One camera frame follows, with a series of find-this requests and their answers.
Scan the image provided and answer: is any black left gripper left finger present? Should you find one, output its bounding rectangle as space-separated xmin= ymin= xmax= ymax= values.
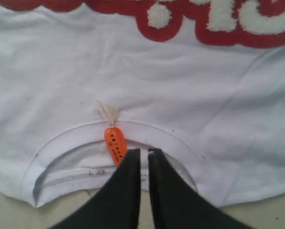
xmin=51 ymin=148 xmax=141 ymax=229

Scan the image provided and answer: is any white t-shirt red Chinese patch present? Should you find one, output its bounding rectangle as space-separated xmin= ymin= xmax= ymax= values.
xmin=0 ymin=0 xmax=285 ymax=207

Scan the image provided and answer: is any orange carrot-shaped hang tag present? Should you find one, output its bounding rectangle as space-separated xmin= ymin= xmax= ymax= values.
xmin=95 ymin=100 xmax=127 ymax=167

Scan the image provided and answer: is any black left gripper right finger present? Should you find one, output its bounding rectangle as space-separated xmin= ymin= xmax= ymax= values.
xmin=148 ymin=148 xmax=249 ymax=229

